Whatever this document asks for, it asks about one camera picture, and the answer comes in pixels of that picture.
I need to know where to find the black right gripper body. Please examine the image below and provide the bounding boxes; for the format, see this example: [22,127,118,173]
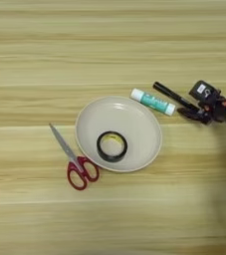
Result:
[199,95,226,126]

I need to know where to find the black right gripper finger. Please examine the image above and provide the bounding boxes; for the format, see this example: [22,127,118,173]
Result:
[176,107,212,126]

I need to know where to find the black marker pen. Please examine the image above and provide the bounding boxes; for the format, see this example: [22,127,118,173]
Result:
[152,81,200,113]

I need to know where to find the black tape roll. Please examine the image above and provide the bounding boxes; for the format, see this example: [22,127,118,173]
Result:
[96,130,128,163]

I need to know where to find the black box with white label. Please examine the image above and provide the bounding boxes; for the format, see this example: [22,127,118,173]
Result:
[188,80,222,105]

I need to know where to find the white teal glue stick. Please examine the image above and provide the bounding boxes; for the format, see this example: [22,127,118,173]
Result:
[129,88,177,117]

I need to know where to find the beige round plate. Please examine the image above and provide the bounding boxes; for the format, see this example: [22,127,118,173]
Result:
[75,96,163,173]

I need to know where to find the red handled scissors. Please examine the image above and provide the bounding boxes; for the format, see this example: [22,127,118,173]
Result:
[49,123,101,191]

